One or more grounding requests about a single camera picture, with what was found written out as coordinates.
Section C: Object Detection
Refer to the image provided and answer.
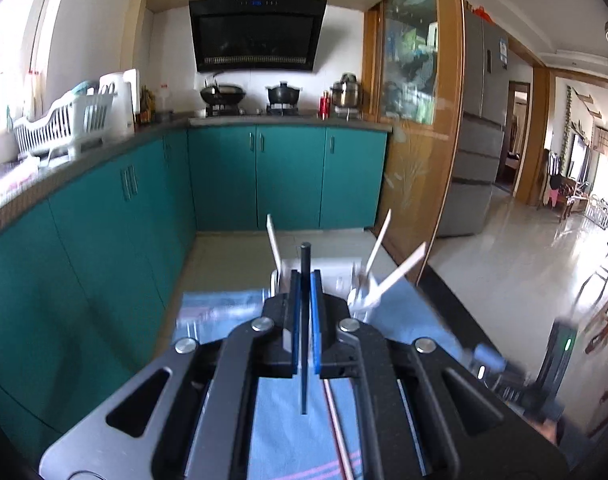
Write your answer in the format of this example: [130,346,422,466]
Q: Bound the white chopstick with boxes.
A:
[266,214,282,281]
[364,209,392,275]
[365,243,426,308]

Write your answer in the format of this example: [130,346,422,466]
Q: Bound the black wok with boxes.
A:
[200,79,246,106]

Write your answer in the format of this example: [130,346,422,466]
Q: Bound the steel kettle pot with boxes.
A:
[330,73,362,108]

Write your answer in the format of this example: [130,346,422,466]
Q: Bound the black clay pot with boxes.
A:
[266,81,301,106]

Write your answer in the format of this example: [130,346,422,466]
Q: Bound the grey refrigerator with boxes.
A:
[436,11,509,237]

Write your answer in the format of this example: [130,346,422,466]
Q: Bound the blue striped tablecloth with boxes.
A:
[172,278,466,480]

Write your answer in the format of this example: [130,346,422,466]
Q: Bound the white plastic utensil basket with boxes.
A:
[269,258,386,321]

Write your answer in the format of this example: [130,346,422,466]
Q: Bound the white electric kettle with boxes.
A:
[99,68,140,138]

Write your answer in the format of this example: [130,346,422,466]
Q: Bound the white dish drying rack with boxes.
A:
[13,84,118,159]

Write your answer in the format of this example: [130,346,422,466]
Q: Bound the wooden glass sliding door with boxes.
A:
[362,0,466,262]

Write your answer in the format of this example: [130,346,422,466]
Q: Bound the teal lower kitchen cabinets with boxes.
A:
[0,124,388,466]

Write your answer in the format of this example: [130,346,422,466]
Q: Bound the red thermos bottle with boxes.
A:
[318,90,331,120]

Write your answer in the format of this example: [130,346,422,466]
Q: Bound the sauce bottles on counter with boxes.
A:
[137,86,156,125]

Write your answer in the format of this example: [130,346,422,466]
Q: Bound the black range hood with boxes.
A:
[189,0,327,73]

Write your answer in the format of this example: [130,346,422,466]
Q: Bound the gas stove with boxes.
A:
[196,104,300,118]

